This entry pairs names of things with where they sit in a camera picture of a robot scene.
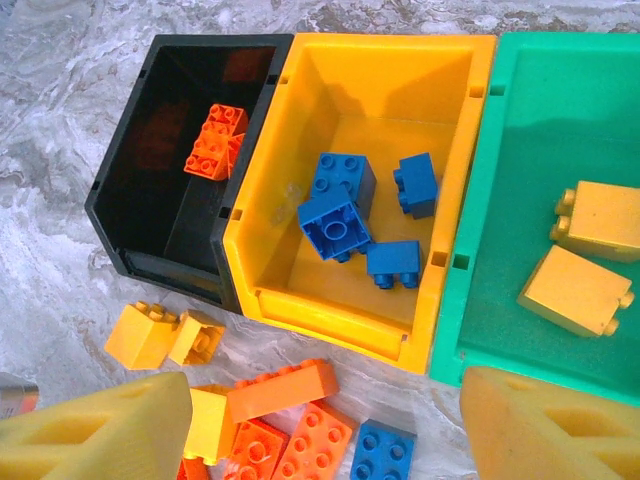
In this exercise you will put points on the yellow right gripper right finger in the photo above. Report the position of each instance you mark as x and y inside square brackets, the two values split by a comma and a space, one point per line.
[550, 440]

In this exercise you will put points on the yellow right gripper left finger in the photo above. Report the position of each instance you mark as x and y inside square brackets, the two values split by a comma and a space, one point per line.
[90, 435]

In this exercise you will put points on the yellow lego brick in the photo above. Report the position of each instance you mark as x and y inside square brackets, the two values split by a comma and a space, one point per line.
[197, 337]
[140, 340]
[575, 290]
[210, 425]
[605, 220]

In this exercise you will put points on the small orange lego brick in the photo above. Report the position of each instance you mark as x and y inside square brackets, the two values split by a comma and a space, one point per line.
[192, 471]
[255, 452]
[207, 155]
[227, 117]

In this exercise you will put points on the blue lego brick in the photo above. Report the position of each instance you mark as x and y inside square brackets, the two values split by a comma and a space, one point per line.
[345, 172]
[395, 262]
[332, 225]
[417, 185]
[382, 452]

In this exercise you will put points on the long orange lego brick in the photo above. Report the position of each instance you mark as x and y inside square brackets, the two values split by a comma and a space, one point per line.
[312, 447]
[285, 392]

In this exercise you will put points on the grey metallic object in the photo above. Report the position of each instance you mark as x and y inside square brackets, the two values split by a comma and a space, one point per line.
[17, 397]

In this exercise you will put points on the black plastic bin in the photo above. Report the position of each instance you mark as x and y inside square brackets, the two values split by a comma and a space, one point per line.
[150, 225]

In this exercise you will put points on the green plastic bin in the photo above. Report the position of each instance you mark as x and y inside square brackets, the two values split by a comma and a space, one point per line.
[550, 125]

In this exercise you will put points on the yellow plastic bin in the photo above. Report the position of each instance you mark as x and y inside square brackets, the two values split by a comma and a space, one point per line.
[380, 100]

